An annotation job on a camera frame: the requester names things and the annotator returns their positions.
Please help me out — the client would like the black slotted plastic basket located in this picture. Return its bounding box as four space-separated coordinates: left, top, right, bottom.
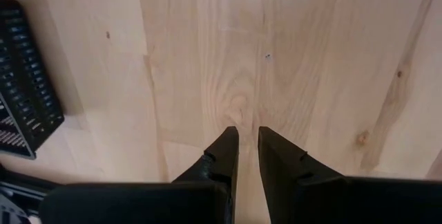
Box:
0 0 66 160

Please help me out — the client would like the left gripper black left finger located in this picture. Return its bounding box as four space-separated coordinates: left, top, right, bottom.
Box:
39 126 240 224

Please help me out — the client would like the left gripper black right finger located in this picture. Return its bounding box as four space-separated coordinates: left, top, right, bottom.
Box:
258 126 442 224

